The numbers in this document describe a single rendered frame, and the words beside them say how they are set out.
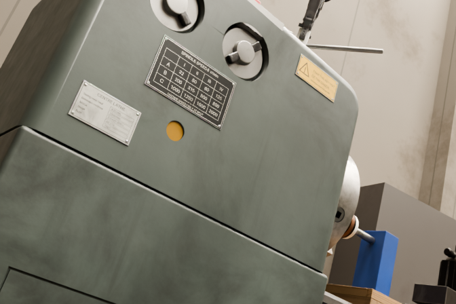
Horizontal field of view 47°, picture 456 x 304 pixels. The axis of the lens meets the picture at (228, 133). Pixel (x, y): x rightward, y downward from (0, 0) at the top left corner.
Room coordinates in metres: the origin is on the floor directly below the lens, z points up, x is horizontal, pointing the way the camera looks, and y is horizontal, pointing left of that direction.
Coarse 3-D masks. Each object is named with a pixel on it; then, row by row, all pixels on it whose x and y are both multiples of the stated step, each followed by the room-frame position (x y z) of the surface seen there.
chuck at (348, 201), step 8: (352, 160) 1.16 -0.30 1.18; (352, 168) 1.13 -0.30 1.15; (344, 176) 1.10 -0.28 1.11; (352, 176) 1.12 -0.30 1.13; (344, 184) 1.10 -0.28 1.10; (352, 184) 1.12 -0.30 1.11; (344, 192) 1.10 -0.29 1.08; (352, 192) 1.11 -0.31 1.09; (344, 200) 1.11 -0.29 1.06; (352, 200) 1.12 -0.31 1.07; (344, 208) 1.11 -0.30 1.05; (352, 208) 1.12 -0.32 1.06; (344, 216) 1.12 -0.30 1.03; (352, 216) 1.13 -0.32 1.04; (336, 224) 1.12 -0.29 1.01; (344, 224) 1.13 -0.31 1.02; (336, 232) 1.14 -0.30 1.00; (344, 232) 1.14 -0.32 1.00; (336, 240) 1.15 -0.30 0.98; (328, 248) 1.17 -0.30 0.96
